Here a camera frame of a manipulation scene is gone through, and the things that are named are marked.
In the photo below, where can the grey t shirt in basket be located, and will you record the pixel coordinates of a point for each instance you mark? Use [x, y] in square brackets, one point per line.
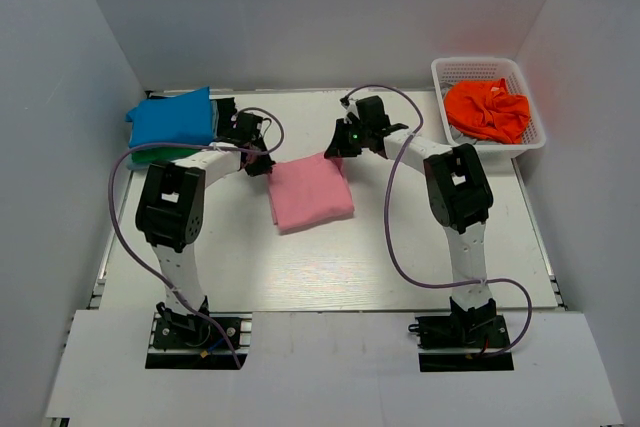
[458, 136]

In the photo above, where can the white plastic basket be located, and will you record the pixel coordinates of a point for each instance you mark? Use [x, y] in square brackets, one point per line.
[456, 69]

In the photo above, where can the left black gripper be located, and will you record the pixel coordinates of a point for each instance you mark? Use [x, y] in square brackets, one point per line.
[264, 167]

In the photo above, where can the black folded t shirt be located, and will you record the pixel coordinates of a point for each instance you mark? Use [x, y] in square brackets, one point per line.
[227, 112]

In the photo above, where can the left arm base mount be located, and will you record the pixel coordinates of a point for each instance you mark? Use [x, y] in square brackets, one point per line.
[187, 342]

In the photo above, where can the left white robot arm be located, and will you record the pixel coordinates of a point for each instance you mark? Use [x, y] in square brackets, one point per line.
[170, 212]

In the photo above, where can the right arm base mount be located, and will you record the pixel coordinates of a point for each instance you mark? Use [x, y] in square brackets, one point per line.
[444, 347]

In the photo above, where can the green folded t shirt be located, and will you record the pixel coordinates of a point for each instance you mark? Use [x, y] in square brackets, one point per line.
[148, 156]

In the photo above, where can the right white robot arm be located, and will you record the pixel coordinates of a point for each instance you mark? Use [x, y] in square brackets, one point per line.
[459, 198]

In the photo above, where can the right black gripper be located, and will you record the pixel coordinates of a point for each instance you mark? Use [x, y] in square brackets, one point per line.
[339, 147]

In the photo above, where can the orange t shirt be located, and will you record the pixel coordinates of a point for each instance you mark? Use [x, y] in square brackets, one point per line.
[487, 111]

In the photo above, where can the pink t shirt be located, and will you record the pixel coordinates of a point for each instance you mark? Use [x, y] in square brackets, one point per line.
[307, 192]

